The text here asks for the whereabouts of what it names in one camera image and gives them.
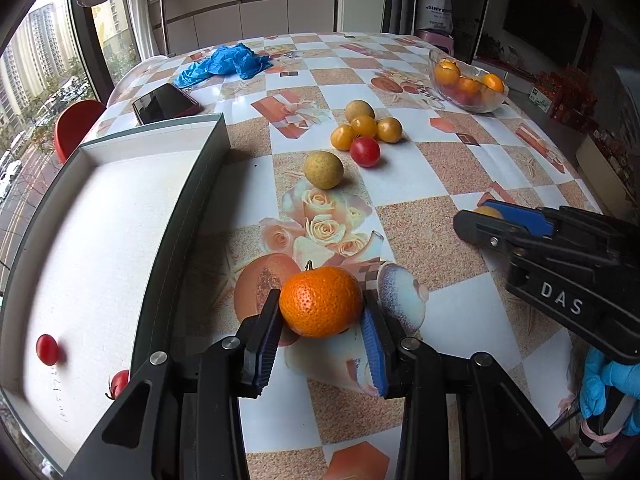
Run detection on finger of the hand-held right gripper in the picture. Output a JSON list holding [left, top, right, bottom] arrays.
[[481, 200, 557, 238], [453, 209, 532, 262]]

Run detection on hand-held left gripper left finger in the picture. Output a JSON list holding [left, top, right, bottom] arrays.
[[65, 288, 284, 480]]

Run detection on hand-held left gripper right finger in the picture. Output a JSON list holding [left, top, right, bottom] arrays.
[[361, 290, 583, 480]]

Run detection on large orange mandarin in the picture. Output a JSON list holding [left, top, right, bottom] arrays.
[[279, 261, 364, 339]]

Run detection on clear glass bowl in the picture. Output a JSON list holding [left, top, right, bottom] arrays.
[[428, 48, 510, 114]]

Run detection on red cherry tomato with stem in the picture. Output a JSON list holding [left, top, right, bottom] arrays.
[[105, 369, 131, 401]]

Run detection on green-brown round fruit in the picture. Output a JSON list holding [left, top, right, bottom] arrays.
[[344, 99, 375, 123], [303, 151, 345, 191]]

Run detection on white shallow box tray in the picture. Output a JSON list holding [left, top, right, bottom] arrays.
[[0, 112, 232, 476]]

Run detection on person's right hand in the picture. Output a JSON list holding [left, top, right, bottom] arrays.
[[580, 346, 640, 437]]

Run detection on red gift boxes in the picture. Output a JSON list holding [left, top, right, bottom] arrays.
[[531, 66, 599, 134]]

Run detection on pink plastic stool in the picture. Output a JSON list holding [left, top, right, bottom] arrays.
[[416, 29, 456, 54]]

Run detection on white printed bag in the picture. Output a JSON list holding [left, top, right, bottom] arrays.
[[417, 0, 454, 34]]

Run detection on black smartphone red case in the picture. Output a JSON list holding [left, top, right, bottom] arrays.
[[132, 82, 201, 126]]

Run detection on crumpled blue gloves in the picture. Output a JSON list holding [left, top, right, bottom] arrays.
[[173, 43, 274, 89]]

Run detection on red plastic chair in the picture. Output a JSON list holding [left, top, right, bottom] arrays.
[[53, 99, 107, 164]]

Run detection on white cabinet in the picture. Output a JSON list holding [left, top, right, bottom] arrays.
[[149, 0, 342, 59]]

